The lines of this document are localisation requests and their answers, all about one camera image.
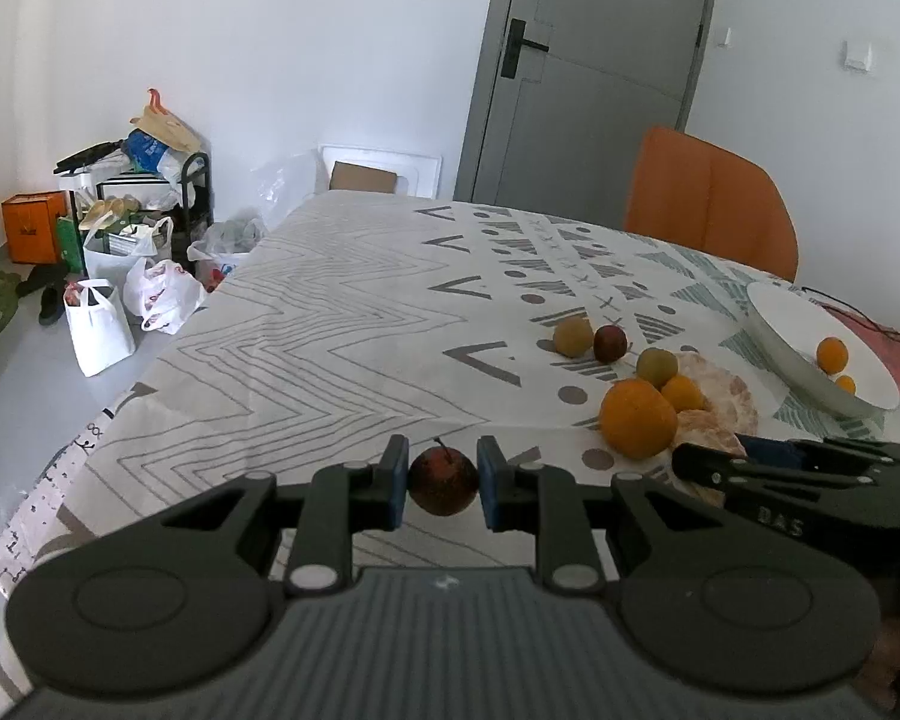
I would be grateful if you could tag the white paper bag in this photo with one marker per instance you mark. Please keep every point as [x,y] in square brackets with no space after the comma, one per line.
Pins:
[97,330]

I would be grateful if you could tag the blue and white plastic bag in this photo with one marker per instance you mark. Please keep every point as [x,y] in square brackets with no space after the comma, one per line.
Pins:
[146,151]

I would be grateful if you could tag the black flat item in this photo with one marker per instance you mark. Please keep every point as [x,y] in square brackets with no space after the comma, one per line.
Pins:
[86,155]

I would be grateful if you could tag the large orange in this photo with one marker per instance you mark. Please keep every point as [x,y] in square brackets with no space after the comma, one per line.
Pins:
[637,420]

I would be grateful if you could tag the white tote bag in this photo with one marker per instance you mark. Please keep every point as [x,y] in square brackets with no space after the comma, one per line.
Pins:
[109,262]

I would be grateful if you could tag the red plum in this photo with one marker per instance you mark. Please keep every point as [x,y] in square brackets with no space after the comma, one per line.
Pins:
[610,343]

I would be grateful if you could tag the white plastic bag blue print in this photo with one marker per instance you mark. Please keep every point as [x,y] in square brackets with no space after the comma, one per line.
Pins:
[225,251]

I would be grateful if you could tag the cardboard piece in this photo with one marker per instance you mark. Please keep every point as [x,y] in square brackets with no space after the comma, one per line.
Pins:
[364,178]

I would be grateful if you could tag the black slippers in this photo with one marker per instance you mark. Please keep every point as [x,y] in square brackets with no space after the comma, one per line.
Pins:
[45,289]

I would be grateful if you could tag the green plum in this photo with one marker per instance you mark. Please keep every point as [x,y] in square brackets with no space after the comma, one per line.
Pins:
[656,366]

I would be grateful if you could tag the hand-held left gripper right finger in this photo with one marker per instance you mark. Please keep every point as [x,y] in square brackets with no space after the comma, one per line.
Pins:
[491,487]

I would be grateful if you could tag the grey door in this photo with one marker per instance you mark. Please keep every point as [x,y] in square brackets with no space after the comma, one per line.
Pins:
[607,97]

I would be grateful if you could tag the green bag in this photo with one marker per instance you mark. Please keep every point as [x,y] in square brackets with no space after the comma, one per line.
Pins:
[69,244]

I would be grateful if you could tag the white plastic bag red print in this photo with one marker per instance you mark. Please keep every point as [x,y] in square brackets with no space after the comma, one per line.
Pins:
[161,292]

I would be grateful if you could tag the dark red apple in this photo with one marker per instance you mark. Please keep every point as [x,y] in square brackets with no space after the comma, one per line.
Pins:
[442,484]

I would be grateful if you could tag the small orange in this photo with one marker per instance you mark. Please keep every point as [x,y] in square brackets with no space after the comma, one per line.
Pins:
[682,392]
[845,385]
[831,354]

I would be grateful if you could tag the clear plastic bag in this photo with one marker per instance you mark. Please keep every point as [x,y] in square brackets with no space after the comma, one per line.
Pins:
[285,187]

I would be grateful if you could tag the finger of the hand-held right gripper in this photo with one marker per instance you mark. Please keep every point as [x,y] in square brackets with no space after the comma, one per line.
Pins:
[769,451]
[701,465]

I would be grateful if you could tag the white foam panel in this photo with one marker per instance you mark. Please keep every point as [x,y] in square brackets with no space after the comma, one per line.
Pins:
[422,165]

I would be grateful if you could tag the white plate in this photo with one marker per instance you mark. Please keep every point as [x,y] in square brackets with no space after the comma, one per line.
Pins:
[787,345]

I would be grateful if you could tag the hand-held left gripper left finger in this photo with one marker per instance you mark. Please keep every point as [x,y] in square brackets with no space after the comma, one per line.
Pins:
[394,484]

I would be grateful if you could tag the yellow-green plum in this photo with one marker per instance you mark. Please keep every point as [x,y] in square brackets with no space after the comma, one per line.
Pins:
[573,335]

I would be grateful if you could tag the brown paper bag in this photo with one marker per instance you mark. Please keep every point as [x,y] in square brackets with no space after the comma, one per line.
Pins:
[166,127]

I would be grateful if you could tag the patterned tablecloth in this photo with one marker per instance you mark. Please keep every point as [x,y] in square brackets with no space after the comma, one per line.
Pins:
[307,330]

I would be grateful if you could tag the black cart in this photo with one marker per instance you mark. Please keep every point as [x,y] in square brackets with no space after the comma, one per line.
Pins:
[195,195]

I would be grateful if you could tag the orange box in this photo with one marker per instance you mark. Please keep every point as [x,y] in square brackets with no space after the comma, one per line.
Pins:
[34,229]

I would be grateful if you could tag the orange chair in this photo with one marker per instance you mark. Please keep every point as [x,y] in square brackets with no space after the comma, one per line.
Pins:
[709,202]

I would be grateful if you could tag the white box with black stripes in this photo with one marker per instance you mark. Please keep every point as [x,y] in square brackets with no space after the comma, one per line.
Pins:
[131,187]

